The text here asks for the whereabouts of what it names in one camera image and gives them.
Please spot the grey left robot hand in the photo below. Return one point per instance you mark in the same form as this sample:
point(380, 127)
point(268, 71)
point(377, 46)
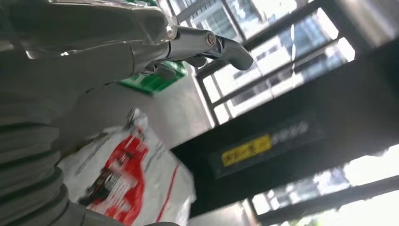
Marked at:
point(78, 37)

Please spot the dark window frame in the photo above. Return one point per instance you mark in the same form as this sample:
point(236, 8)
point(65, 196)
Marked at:
point(327, 199)

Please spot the ruler label with yellow patch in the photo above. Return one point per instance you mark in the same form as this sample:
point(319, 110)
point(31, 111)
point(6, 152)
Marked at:
point(249, 149)

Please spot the white courier bag red print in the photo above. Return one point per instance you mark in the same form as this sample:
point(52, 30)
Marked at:
point(131, 174)

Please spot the black scanner column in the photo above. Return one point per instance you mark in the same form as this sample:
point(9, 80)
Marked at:
point(311, 103)

